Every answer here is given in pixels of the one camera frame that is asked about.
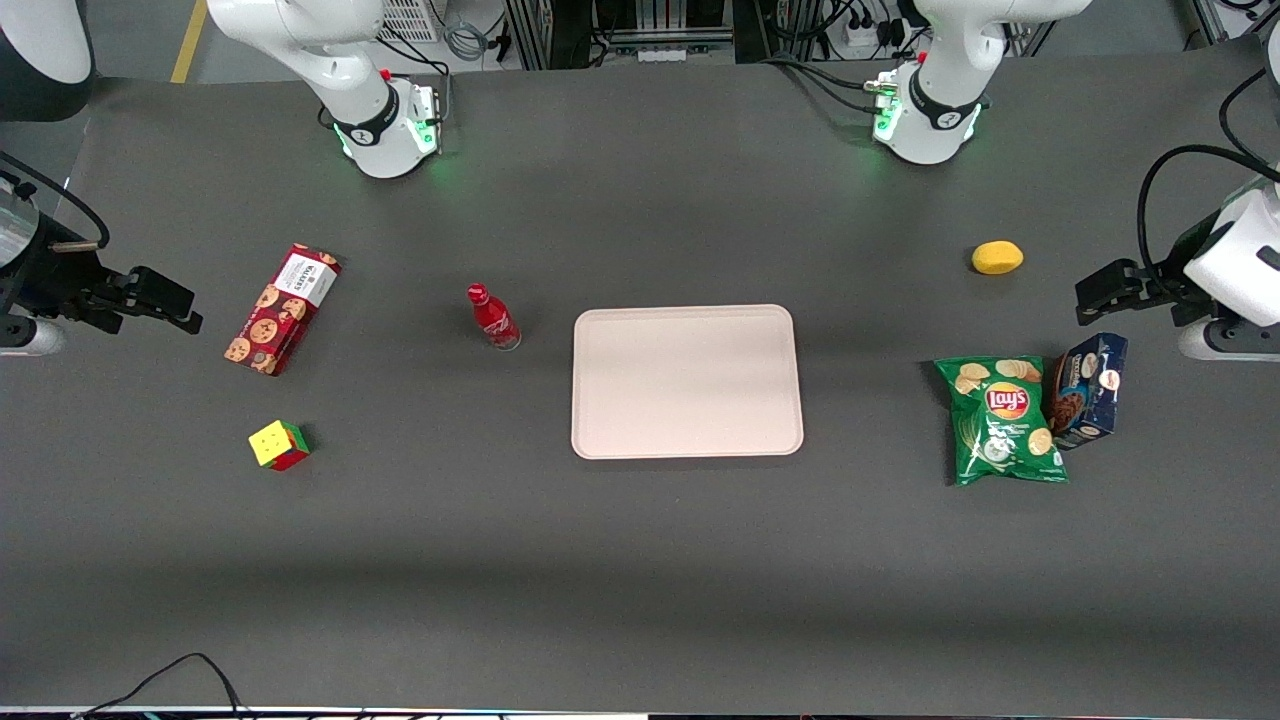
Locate dark blue cookie box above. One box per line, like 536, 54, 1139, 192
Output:
1047, 332, 1129, 450

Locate black right base cables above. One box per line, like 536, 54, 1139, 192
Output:
376, 36, 454, 79

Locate black left base cables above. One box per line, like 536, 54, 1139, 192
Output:
758, 54, 893, 115

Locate thin black cable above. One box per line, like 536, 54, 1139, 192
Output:
75, 653, 246, 719

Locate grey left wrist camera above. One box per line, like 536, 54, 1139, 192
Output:
1177, 318, 1280, 362

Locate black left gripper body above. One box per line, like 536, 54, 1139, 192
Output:
1133, 212, 1227, 324

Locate yellow lemon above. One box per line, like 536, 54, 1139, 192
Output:
971, 240, 1025, 276

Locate green chips bag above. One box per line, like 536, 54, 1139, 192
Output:
934, 357, 1070, 487

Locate red cookie box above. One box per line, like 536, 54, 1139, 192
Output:
224, 244, 342, 377

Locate red coke bottle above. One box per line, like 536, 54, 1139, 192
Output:
467, 283, 522, 351

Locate white perforated box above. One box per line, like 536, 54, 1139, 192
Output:
378, 0, 443, 44

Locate grey coiled cable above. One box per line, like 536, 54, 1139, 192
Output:
443, 14, 493, 63

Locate dark grey table mat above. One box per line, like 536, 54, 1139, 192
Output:
0, 40, 1280, 717

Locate aluminium equipment rack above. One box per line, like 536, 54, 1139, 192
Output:
505, 0, 783, 71

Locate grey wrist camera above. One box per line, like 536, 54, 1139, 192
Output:
1177, 318, 1280, 362
0, 320, 67, 358

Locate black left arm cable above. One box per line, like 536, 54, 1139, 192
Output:
1138, 66, 1280, 291

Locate colourful puzzle cube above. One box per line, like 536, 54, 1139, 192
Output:
248, 420, 312, 472

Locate pale pink plastic tray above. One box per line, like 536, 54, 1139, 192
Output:
571, 304, 805, 461

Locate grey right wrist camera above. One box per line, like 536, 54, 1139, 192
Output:
0, 320, 67, 358

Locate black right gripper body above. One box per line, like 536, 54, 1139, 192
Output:
8, 225, 131, 323

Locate black base cables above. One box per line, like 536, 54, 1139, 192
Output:
758, 54, 893, 115
376, 36, 454, 79

